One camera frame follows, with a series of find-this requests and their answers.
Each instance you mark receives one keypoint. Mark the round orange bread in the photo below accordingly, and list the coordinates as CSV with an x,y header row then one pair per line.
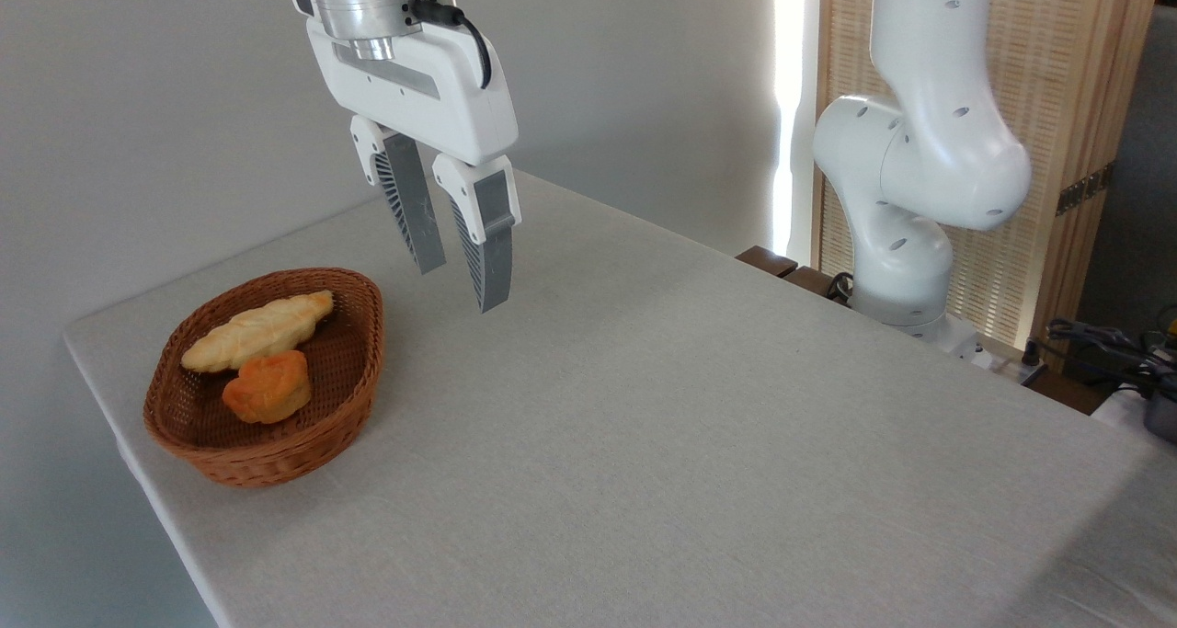
x,y
268,389

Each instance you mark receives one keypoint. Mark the brown wicker basket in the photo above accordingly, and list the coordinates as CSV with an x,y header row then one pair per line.
x,y
276,455

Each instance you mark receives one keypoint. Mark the beige tablecloth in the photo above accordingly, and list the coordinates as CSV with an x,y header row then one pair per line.
x,y
736,472

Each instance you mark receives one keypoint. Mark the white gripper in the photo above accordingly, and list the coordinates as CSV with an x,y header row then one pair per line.
x,y
432,85

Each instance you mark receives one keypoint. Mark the white power strip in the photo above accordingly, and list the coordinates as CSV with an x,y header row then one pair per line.
x,y
1011,368

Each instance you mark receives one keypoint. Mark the bamboo folding screen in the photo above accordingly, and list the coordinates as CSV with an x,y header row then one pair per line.
x,y
1057,58

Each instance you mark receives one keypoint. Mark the long pale braided bread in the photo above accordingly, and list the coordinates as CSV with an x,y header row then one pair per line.
x,y
257,334

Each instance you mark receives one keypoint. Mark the dark brown wooden block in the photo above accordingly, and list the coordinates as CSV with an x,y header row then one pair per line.
x,y
768,261
814,281

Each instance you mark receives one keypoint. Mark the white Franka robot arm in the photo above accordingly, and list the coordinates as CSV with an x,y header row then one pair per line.
x,y
929,159

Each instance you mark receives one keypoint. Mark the metal screen hinge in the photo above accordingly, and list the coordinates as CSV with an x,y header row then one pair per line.
x,y
1085,189

